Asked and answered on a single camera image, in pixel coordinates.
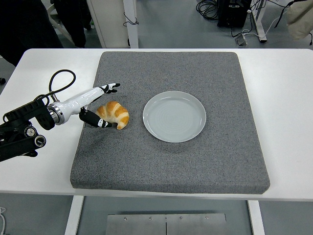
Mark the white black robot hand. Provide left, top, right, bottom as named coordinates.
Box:
left=60, top=82, right=121, bottom=128

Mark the golden croissant bread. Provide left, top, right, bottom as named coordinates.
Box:
left=95, top=100, right=130, bottom=130

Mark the round grey plate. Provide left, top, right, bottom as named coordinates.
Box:
left=142, top=90, right=207, bottom=143

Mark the grey metal plate with screws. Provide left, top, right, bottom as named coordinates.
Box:
left=107, top=213, right=227, bottom=235

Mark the white desk side panel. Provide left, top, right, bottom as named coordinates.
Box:
left=87, top=0, right=140, bottom=49

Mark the person's leg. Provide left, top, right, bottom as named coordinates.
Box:
left=52, top=0, right=93, bottom=48
left=0, top=0, right=64, bottom=67

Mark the grey square foam mat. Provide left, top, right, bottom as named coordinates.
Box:
left=70, top=51, right=271, bottom=196

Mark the white table leg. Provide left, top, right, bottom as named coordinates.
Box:
left=64, top=195, right=85, bottom=235
left=246, top=200, right=266, bottom=235

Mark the small grey foot pedal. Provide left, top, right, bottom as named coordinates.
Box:
left=234, top=35, right=249, bottom=47

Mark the black computer tower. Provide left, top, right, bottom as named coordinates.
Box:
left=217, top=0, right=252, bottom=28

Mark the white desk leg with foot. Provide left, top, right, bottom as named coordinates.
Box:
left=251, top=0, right=267, bottom=44

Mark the beige cloth bag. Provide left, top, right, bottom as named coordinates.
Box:
left=286, top=0, right=313, bottom=41

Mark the white chair frame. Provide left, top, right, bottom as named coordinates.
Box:
left=46, top=0, right=74, bottom=44

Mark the thin black cable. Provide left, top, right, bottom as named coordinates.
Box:
left=123, top=12, right=140, bottom=27

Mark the thin white cable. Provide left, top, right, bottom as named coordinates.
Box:
left=0, top=207, right=7, bottom=235

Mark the black cable bundle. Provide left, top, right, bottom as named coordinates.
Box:
left=195, top=0, right=221, bottom=21

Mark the black strap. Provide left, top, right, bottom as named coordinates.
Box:
left=273, top=1, right=294, bottom=29

